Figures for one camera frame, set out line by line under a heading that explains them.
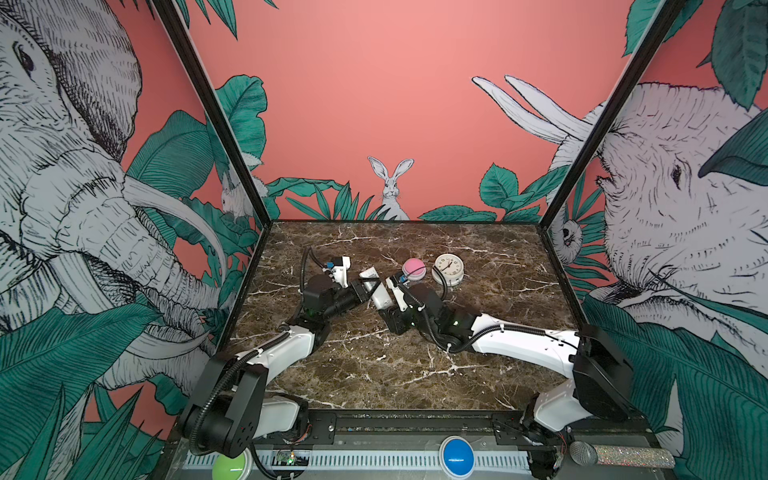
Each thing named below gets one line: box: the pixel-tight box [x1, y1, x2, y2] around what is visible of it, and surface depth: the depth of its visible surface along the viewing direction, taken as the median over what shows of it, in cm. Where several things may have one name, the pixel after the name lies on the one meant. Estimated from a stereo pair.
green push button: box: [212, 448, 253, 480], surface depth 69 cm
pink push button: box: [402, 258, 427, 281], surface depth 109 cm
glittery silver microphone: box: [569, 441, 676, 468], surface depth 69 cm
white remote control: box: [359, 266, 392, 310], surface depth 81 cm
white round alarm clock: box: [431, 253, 464, 287], surface depth 103 cm
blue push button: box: [438, 435, 476, 480], surface depth 70 cm
